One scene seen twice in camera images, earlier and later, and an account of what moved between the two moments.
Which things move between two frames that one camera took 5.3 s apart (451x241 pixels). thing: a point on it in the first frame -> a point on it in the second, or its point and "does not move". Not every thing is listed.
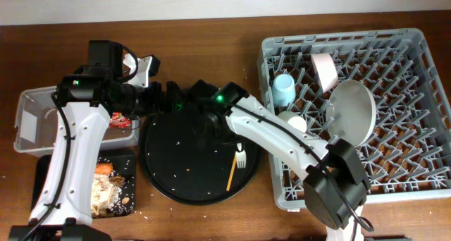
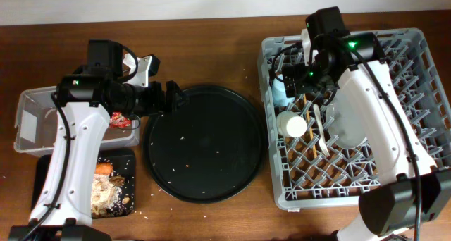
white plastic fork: x=241 y=156 -> x=323 y=141
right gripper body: x=222 y=136 -> x=308 y=78
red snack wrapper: x=118 y=121 does not move
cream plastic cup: x=294 y=119 does not move
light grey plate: x=351 y=111 does not move
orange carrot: x=103 y=168 does not move
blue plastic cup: x=284 y=89 does not move
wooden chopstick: x=227 y=188 -> x=311 y=128
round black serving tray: x=194 y=157 does not move
